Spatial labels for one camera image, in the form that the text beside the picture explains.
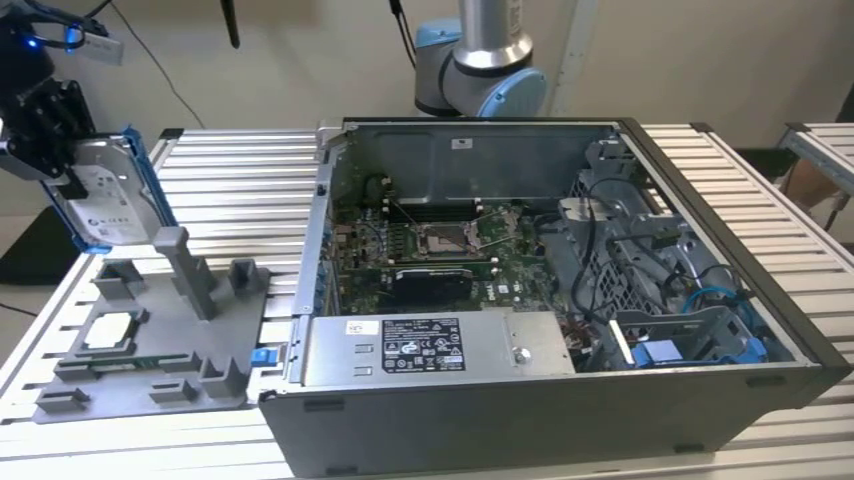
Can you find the green motherboard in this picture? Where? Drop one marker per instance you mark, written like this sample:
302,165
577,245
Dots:
521,260

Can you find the green RAM stick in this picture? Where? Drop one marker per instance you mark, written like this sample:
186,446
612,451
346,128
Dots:
134,361

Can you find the black open PC case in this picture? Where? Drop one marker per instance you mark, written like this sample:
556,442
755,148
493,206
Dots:
535,430

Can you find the blue case latch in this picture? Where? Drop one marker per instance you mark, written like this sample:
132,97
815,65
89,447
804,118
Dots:
262,357

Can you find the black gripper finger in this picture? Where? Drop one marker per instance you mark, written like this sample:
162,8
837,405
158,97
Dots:
76,187

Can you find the grey drive cage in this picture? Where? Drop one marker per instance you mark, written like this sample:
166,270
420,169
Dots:
615,280

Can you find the black graphics card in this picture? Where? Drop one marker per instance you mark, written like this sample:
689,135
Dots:
430,287

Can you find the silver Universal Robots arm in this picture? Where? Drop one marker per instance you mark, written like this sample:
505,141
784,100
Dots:
495,30

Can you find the metal slat side table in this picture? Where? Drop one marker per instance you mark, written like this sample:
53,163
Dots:
828,145

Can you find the silver power supply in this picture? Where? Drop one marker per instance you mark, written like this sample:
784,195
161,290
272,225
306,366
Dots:
334,360

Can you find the hard disk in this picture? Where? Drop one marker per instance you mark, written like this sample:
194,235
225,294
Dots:
110,210

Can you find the silver CPU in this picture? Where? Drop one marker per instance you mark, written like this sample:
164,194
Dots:
110,332

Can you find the grey parts rack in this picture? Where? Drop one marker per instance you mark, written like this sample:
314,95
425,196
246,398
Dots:
168,345

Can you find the blue disk bay clip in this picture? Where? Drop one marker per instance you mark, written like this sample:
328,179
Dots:
657,352

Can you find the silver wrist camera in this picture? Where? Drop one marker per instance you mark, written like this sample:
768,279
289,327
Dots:
101,45

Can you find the CPU socket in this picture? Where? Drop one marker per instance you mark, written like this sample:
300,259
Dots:
444,242

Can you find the grey metal disk bay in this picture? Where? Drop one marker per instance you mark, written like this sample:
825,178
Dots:
701,325

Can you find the black pole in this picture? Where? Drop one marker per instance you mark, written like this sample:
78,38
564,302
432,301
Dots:
230,25

